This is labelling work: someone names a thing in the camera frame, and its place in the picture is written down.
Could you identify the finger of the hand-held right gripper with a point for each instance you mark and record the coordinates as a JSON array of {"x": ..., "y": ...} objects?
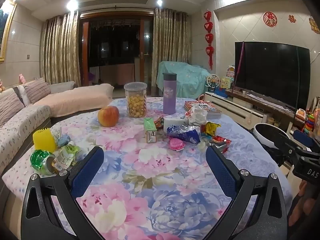
[{"x": 303, "y": 138}]

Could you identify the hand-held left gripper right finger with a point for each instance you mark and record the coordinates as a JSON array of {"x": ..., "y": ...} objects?
[{"x": 221, "y": 172}]

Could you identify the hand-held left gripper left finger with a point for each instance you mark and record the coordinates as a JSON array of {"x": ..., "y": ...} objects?
[{"x": 87, "y": 171}]

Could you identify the white trash bin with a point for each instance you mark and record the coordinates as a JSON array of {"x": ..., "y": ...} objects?
[{"x": 265, "y": 135}]

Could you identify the white red plastic bag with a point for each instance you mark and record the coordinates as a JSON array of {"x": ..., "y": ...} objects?
[{"x": 198, "y": 115}]

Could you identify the person's right forearm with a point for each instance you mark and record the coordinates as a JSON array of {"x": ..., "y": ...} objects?
[{"x": 302, "y": 205}]

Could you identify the green snack wrapper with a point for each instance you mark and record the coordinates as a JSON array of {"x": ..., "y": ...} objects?
[{"x": 66, "y": 156}]

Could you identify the light blue wrapper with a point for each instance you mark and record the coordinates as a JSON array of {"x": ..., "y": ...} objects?
[{"x": 62, "y": 140}]

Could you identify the yellow red snack wrapper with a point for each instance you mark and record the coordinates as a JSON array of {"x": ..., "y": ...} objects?
[{"x": 210, "y": 128}]

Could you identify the crushed green can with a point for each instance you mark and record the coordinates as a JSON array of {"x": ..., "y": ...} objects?
[{"x": 41, "y": 161}]

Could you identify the pink round container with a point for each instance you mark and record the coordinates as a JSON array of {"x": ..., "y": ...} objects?
[{"x": 176, "y": 144}]

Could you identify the blue snack bag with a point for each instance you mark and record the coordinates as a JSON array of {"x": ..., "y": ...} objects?
[{"x": 185, "y": 133}]

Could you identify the red yellow apple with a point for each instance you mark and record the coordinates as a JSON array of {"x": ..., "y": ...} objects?
[{"x": 108, "y": 116}]

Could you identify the floral tablecloth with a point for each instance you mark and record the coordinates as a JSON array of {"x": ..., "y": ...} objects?
[{"x": 150, "y": 175}]

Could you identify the stack of books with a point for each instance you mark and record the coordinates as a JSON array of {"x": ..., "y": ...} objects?
[{"x": 212, "y": 109}]

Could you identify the white brown television stand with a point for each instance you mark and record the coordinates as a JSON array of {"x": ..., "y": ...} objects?
[{"x": 240, "y": 110}]

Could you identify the red and white carton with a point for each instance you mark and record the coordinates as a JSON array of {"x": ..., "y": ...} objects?
[{"x": 175, "y": 123}]

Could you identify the light patterned sofa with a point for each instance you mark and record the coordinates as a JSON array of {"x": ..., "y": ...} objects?
[{"x": 72, "y": 100}]

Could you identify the black television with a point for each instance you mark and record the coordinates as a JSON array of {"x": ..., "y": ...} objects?
[{"x": 272, "y": 72}]

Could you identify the small green carton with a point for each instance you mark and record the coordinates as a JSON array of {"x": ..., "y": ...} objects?
[{"x": 150, "y": 131}]

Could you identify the orange snack wrapper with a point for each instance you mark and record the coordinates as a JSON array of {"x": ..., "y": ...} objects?
[{"x": 159, "y": 123}]

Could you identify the blue toy block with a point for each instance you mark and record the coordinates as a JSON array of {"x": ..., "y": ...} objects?
[{"x": 222, "y": 93}]

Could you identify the clear jar of snack balls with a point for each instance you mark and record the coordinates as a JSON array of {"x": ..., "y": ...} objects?
[{"x": 135, "y": 102}]

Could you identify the purple drink bottle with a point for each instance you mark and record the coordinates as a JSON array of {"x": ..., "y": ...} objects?
[{"x": 169, "y": 97}]

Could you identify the ferris wheel toy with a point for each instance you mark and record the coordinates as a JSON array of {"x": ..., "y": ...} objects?
[{"x": 213, "y": 81}]

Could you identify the colourful toy house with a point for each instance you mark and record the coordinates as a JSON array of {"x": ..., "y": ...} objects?
[{"x": 227, "y": 80}]

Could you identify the striped pillow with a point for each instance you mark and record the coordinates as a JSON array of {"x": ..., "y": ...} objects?
[
  {"x": 37, "y": 91},
  {"x": 10, "y": 107}
]

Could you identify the pink stick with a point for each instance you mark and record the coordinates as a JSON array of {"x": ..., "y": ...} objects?
[{"x": 238, "y": 65}]

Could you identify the teal covered chair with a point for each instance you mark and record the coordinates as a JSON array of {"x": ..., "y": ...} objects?
[{"x": 185, "y": 80}]

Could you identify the pink plush toy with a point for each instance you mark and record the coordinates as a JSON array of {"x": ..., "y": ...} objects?
[{"x": 22, "y": 78}]

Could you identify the golden curtain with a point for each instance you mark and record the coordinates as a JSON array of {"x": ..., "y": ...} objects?
[
  {"x": 172, "y": 37},
  {"x": 60, "y": 52}
]

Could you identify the wooden sliding glass door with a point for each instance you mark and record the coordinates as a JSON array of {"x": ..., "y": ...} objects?
[{"x": 115, "y": 47}]

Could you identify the red hanging heart decoration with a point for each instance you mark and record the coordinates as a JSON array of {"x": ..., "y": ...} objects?
[{"x": 209, "y": 38}]

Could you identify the gold framed painting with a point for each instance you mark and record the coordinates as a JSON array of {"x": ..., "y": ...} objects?
[{"x": 6, "y": 27}]

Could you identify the red yellow wall sticker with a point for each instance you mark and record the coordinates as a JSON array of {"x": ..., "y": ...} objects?
[{"x": 315, "y": 25}]

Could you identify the small red wall sticker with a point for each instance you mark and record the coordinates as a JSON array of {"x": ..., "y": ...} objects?
[{"x": 292, "y": 18}]

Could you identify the round red wall sticker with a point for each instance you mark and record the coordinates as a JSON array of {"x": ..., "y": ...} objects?
[{"x": 270, "y": 18}]

